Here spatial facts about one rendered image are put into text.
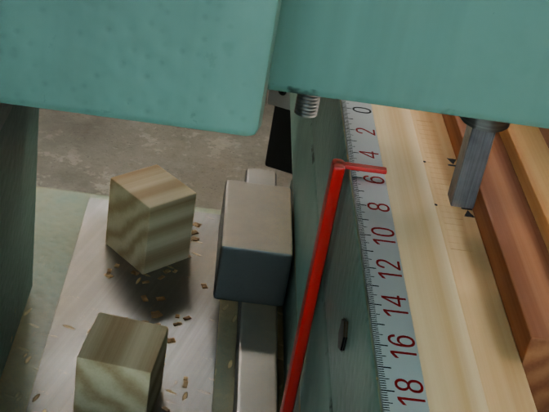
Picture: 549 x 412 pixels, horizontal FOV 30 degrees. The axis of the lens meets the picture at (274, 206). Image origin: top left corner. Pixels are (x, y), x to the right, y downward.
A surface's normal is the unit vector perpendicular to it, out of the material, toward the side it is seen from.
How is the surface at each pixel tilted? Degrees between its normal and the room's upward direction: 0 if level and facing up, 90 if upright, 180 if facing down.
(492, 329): 0
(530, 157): 0
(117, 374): 90
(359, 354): 90
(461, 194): 90
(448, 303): 0
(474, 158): 90
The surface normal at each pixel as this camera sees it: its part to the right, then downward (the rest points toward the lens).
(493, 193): 0.15, -0.84
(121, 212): -0.73, 0.25
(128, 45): 0.00, 0.51
